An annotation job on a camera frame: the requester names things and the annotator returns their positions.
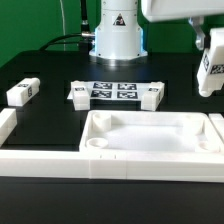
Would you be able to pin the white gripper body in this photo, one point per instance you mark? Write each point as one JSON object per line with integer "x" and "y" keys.
{"x": 165, "y": 10}

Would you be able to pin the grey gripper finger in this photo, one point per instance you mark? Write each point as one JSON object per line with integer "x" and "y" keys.
{"x": 203, "y": 40}

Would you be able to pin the white desk top tray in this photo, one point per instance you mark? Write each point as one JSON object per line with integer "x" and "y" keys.
{"x": 159, "y": 132}

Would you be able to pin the white right fence block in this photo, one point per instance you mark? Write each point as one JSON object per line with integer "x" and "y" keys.
{"x": 218, "y": 122}

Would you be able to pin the white fence block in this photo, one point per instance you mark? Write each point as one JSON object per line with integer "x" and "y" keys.
{"x": 218, "y": 122}
{"x": 8, "y": 121}

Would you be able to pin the fiducial marker sheet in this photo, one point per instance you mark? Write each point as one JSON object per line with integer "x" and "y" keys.
{"x": 118, "y": 90}

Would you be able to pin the white front fence bar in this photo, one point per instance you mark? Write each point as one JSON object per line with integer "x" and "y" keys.
{"x": 199, "y": 167}

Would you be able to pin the white left fence block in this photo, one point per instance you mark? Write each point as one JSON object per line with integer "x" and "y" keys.
{"x": 8, "y": 121}

